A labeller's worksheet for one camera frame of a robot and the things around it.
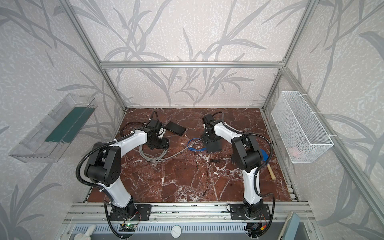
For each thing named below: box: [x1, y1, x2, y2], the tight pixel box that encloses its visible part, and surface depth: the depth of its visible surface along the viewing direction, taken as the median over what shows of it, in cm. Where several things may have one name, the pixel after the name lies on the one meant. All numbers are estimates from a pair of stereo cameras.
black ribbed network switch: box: [165, 121, 186, 137], surface depth 107 cm
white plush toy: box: [74, 224, 96, 240], surface depth 67 cm
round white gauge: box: [170, 225, 182, 239], surface depth 70 cm
